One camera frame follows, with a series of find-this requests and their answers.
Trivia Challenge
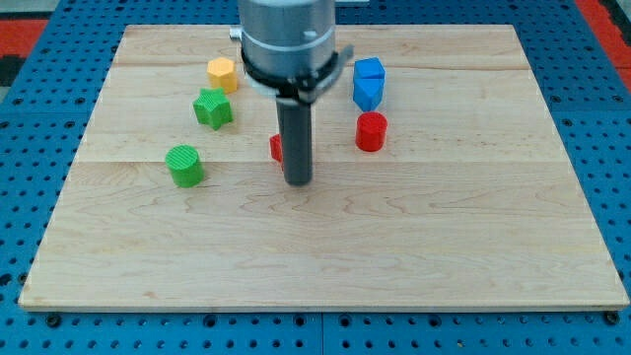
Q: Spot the green star block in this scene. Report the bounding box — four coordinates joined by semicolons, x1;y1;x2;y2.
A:
192;88;234;130

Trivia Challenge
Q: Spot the blue pentagon block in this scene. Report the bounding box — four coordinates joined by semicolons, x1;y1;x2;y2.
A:
353;78;386;111

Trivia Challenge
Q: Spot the black clamp ring mount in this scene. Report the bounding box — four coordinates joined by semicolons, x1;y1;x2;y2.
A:
241;44;354;105

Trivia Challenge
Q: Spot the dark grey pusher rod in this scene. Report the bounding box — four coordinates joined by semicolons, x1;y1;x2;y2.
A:
276;98;313;186

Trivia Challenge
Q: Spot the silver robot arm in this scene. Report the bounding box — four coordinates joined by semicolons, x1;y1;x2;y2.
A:
230;0;354;186

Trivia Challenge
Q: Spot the green cylinder block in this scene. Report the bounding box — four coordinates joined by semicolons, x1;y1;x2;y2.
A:
165;145;204;187

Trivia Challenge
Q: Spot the red block behind rod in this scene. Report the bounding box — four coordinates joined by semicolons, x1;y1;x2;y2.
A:
269;134;283;169

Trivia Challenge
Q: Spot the red cylinder block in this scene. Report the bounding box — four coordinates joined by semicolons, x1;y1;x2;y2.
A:
355;111;387;152

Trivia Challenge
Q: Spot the light wooden board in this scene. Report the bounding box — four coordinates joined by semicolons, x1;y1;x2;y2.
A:
19;25;629;313

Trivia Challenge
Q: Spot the yellow hexagon block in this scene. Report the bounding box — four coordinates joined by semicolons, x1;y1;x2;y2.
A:
206;57;238;94

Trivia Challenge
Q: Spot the blue cube block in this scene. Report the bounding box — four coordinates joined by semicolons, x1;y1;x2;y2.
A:
353;57;386;79

